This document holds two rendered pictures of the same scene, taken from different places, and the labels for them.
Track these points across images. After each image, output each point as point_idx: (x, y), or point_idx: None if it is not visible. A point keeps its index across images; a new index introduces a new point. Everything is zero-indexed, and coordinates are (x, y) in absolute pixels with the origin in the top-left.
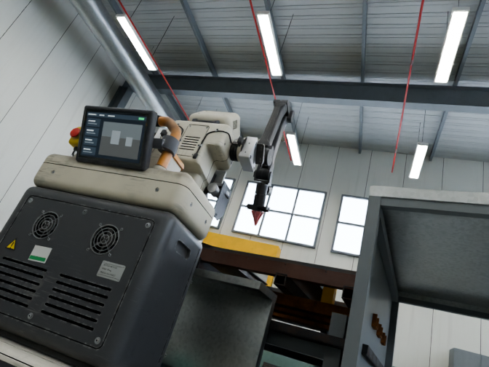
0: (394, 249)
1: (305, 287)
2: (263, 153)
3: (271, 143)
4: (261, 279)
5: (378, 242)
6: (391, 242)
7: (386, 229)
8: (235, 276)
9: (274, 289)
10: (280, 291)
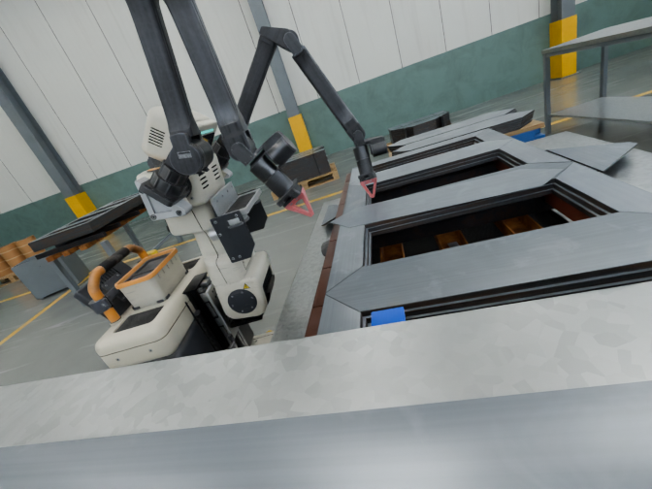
0: (419, 356)
1: None
2: (151, 197)
3: (179, 113)
4: (505, 193)
5: None
6: (331, 364)
7: (202, 371)
8: (274, 332)
9: (567, 188)
10: (573, 196)
